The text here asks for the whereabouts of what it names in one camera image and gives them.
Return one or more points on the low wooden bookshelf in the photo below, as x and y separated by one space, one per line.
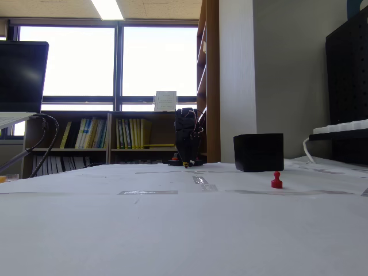
109 152

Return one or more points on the white keyboard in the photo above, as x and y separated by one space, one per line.
342 126

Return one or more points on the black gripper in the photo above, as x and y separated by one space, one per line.
186 144

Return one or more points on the dark teal object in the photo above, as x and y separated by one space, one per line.
355 8

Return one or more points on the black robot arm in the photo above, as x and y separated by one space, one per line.
184 120

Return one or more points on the paper sign in stand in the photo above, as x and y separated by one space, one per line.
165 100

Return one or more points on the white paper table cover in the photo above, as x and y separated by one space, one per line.
172 224

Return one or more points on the upright clear tape strip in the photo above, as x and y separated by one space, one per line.
200 180

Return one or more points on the ceiling light panel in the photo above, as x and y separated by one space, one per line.
107 9

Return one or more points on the wide yellow binder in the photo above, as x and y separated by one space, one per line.
146 132

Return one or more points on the small orange object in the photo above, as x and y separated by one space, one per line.
2 178

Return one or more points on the leaning yellow book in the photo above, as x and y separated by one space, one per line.
65 135

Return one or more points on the black shelf tray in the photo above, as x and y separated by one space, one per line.
339 135

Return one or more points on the short clear tape strip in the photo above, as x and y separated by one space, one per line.
148 192

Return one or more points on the laptop with black screen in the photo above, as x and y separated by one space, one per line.
20 74

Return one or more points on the grey gooseneck holder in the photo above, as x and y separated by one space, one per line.
14 159

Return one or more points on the tall wooden bookshelf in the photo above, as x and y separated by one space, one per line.
212 86

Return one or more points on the black box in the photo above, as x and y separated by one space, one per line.
258 152

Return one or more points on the red pawn-shaped piece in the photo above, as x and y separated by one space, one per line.
276 183

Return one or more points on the window with dark frame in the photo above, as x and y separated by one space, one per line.
116 66

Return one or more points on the long clear tape strip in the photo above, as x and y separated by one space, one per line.
290 192

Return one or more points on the black pegboard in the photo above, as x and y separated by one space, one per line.
349 72

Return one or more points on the flat lying yellow book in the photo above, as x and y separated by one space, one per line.
159 145

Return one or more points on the row of white binders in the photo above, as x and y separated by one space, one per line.
57 164

